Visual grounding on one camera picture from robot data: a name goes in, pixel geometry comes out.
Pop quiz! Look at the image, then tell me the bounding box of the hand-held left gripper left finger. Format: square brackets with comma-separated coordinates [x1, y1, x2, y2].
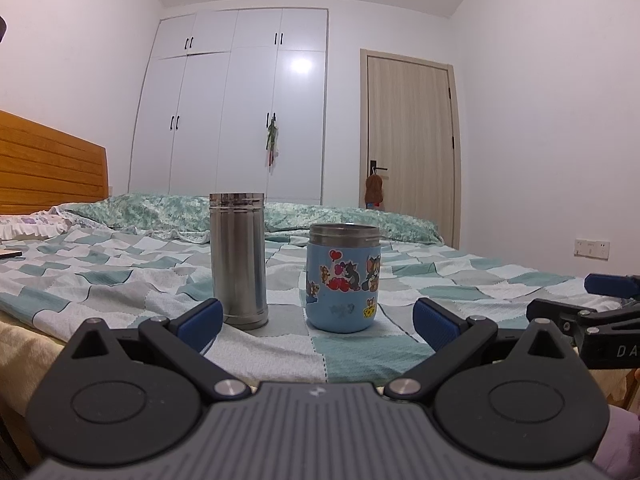
[59, 298, 252, 404]

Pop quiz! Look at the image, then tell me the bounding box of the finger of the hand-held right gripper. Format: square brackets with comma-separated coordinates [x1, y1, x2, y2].
[526, 298, 640, 335]
[584, 273, 640, 297]

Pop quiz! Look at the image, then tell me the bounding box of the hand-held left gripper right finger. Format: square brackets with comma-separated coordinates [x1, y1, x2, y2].
[382, 297, 584, 402]

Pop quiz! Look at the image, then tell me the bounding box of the stainless steel cup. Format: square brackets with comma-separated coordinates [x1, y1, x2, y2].
[208, 192, 270, 331]

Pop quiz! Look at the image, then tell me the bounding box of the blue cartoon cup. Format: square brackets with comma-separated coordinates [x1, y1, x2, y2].
[304, 223, 382, 334]

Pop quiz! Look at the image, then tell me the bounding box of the wooden furniture piece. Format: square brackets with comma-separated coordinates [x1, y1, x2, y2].
[606, 366, 640, 413]

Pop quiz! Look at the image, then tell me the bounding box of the checkered teal blanket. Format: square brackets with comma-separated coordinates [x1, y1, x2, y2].
[0, 224, 632, 384]

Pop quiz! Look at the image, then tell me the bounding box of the pink clothing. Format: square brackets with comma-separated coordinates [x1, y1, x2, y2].
[592, 404, 640, 478]

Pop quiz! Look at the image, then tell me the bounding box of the green floral quilt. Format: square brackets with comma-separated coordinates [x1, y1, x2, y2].
[65, 191, 445, 246]

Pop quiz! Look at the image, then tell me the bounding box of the wooden door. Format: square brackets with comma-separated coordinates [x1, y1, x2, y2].
[359, 48, 462, 251]

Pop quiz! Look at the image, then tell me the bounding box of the yellow bed sheet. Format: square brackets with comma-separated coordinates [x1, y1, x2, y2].
[0, 308, 68, 420]

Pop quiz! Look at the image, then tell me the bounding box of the green hanging ornament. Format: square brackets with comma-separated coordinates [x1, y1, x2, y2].
[265, 112, 280, 167]

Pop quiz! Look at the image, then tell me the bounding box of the white ruffled pillow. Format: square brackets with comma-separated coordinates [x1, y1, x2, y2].
[0, 209, 76, 242]

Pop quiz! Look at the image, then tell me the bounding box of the white wardrobe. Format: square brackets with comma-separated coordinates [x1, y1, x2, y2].
[127, 7, 330, 206]

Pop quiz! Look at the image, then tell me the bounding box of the wooden headboard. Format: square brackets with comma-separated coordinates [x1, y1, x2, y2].
[0, 109, 110, 217]

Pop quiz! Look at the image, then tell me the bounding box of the white wall socket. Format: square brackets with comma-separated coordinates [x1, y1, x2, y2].
[573, 238, 611, 260]

